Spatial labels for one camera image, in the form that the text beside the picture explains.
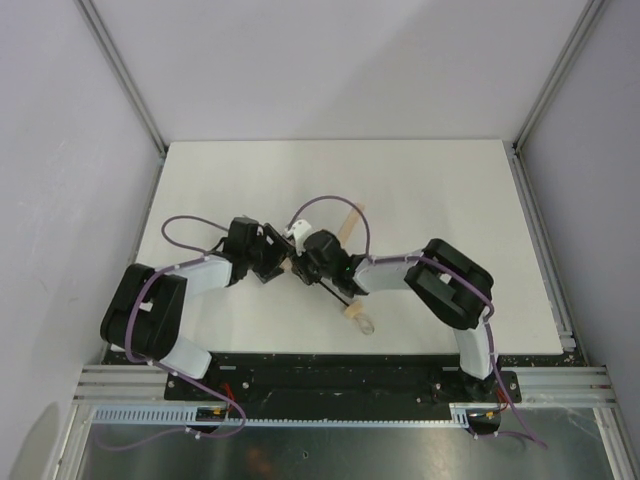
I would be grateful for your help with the beige folding umbrella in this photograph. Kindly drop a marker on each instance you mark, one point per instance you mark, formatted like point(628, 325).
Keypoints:
point(339, 266)

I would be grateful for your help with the aluminium front frame beam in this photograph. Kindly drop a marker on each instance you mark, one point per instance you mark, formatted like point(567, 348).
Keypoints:
point(565, 387)

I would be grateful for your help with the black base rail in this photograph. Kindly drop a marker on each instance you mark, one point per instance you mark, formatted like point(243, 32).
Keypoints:
point(338, 387)

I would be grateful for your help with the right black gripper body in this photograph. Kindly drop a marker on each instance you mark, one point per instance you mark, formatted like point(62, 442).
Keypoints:
point(304, 263)

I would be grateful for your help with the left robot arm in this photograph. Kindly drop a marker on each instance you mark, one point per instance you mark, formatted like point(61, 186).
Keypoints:
point(145, 313)

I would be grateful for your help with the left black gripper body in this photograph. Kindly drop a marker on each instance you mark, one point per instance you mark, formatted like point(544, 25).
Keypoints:
point(267, 253)

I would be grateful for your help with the aluminium frame profile right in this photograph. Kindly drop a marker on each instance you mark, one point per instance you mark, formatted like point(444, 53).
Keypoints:
point(543, 251)

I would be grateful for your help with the right aluminium corner post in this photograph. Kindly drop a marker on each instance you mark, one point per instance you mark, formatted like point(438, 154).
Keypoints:
point(569, 54)

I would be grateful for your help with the left aluminium corner post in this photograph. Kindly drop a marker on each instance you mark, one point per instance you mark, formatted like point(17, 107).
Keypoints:
point(106, 44)

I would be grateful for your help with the aluminium corner post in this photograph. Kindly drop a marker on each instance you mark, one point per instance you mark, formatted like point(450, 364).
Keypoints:
point(106, 44)
point(569, 54)

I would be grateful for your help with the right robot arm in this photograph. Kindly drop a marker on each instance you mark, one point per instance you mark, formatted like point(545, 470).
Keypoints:
point(454, 288)

